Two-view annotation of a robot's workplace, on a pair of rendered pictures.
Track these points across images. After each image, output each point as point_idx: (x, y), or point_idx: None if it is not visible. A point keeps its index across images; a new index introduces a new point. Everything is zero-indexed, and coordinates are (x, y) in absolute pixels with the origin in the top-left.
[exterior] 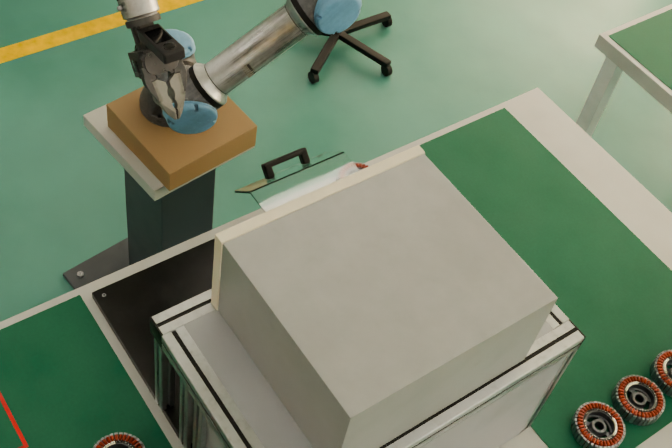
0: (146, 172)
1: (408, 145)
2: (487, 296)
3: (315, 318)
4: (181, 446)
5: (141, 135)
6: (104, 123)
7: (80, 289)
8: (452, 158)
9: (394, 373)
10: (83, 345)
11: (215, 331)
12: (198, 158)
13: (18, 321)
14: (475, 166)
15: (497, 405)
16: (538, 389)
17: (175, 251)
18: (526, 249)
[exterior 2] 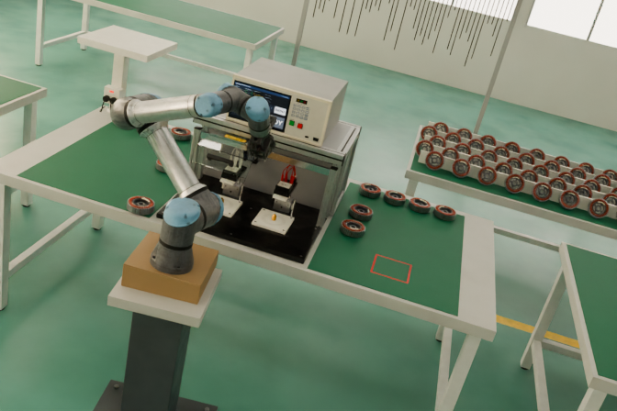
0: (213, 277)
1: (87, 200)
2: (278, 65)
3: (330, 86)
4: (326, 221)
5: (206, 266)
6: (196, 306)
7: (304, 269)
8: (83, 185)
9: (326, 76)
10: (325, 257)
11: (329, 144)
12: (196, 244)
13: (341, 279)
14: (81, 179)
15: None
16: None
17: (249, 250)
18: (126, 161)
